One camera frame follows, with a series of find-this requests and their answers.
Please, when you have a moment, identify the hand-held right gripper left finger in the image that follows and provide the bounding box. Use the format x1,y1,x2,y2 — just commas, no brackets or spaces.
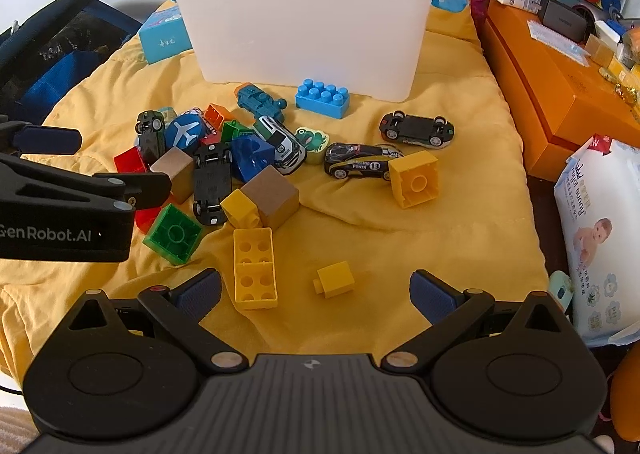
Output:
64,268,247,375

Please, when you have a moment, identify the small green brick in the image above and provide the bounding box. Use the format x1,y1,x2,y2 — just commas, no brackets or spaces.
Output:
221,120,256,145

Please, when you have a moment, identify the large wooden cube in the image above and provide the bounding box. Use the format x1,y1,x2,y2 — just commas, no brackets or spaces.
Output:
240,165,301,231

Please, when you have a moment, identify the teal toy water gun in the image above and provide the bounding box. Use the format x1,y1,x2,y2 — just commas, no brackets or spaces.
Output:
236,84,288,123

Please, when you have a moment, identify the blue eight-stud brick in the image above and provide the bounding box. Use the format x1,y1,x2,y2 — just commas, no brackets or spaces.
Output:
295,78,350,121

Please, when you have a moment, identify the dark blue bag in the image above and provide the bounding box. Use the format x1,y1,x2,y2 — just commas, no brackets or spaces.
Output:
0,0,146,127

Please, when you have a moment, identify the white and green toy car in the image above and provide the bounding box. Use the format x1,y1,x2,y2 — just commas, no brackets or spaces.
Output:
253,115,307,175

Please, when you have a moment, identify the blue round airplane block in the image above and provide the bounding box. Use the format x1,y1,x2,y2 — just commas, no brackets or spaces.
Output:
165,114,205,151

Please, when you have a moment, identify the white plastic bin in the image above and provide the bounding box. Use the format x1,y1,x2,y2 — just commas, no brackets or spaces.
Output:
158,0,452,103

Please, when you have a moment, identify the yellow square brick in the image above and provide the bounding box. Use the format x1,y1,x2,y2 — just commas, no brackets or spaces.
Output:
388,150,440,209

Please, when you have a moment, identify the teal cardboard box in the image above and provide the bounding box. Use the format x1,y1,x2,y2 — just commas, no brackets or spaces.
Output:
138,11,193,65

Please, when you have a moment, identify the black power adapter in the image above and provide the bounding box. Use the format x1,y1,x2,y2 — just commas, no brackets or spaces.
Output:
537,0,591,43

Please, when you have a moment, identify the black toy car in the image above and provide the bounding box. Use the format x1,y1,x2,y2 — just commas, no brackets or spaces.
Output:
192,143,234,225

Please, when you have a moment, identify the long yellow brick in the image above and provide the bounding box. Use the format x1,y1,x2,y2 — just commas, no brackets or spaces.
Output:
233,227,279,311

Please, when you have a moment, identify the green frog figure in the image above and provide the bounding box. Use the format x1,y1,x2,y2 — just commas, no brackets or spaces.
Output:
294,126,331,165

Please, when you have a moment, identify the yellow blanket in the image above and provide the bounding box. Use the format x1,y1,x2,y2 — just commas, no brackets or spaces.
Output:
0,0,551,380

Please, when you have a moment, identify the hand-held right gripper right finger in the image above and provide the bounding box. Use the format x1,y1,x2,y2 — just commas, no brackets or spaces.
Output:
381,270,573,375

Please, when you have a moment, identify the small white paper packet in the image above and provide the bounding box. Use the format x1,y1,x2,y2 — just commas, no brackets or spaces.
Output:
527,20,588,59

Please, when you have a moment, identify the white and blue block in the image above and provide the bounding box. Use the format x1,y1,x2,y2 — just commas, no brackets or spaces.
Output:
595,20,623,47

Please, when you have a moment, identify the mint green item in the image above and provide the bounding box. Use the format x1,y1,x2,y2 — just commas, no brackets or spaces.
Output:
547,271,576,317

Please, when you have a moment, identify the dark green toy car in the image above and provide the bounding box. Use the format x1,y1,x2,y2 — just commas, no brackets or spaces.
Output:
136,110,166,165

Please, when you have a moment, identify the small wooden cube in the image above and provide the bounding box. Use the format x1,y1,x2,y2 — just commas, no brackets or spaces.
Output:
149,147,196,205

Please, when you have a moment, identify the baby wipes packet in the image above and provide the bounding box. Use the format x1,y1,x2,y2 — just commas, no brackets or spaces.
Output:
552,135,640,347

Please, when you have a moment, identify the green square brick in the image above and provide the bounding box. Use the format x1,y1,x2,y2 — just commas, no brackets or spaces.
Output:
143,204,204,265

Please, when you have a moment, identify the red translucent brick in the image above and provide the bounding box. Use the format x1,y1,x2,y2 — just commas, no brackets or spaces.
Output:
134,206,163,235

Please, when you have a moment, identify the large orange box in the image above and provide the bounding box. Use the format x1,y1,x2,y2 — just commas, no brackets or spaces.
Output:
481,0,640,183

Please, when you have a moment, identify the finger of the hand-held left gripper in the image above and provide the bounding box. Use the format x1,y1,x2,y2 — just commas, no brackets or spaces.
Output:
0,154,172,215
0,121,84,155

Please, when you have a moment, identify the small yellow single-stud brick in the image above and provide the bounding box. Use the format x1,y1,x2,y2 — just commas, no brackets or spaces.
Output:
313,261,356,298

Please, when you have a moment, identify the orange brick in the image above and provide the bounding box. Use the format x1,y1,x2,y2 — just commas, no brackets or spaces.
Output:
204,104,232,132

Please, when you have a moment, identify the black and yellow race car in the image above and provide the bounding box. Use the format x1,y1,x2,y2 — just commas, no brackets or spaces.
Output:
324,143,405,181

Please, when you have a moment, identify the red and white toy car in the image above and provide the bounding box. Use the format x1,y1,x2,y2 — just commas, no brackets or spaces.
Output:
378,110,456,151

